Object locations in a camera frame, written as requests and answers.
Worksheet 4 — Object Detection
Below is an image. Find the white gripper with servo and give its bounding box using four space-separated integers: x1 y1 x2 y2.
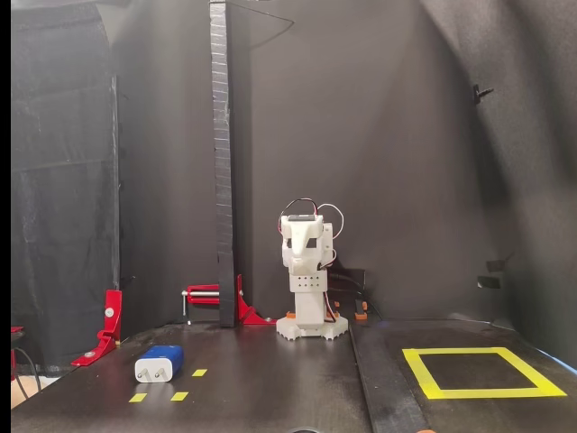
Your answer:
279 215 325 260

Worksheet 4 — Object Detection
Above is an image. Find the blue and white charger plug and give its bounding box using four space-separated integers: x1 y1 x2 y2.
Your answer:
133 345 185 385

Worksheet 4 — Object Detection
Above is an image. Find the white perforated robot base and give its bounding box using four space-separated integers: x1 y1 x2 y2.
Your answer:
275 310 349 343

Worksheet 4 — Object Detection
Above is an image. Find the red screw clamp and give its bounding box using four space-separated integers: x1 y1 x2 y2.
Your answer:
181 282 222 326

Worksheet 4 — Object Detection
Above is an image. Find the black flat bar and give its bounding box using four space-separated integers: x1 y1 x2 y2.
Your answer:
348 320 432 433

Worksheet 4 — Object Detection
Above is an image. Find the yellow tape square outline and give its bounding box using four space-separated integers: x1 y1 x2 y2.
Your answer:
401 345 568 401

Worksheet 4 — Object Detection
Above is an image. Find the black fabric curtain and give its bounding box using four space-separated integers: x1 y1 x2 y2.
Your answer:
11 3 122 373

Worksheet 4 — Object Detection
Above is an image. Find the red metal part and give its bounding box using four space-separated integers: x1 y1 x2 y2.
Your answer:
11 325 24 382

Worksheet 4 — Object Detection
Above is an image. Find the red white black servo cable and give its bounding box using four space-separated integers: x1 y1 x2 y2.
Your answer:
317 204 345 272
279 197 319 218

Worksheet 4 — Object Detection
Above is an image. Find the black power cable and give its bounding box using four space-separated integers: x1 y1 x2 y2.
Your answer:
326 269 384 319

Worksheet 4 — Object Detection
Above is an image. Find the red corner bracket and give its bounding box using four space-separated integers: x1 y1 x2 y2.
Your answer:
236 273 279 327

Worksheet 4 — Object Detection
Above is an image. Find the black upright post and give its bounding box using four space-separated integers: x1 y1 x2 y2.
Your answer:
208 0 239 329

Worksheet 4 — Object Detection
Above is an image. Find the thin black wire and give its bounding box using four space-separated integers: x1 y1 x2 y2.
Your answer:
232 0 297 49

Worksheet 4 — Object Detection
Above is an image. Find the thin black cable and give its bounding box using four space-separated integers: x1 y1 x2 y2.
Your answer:
11 345 42 401

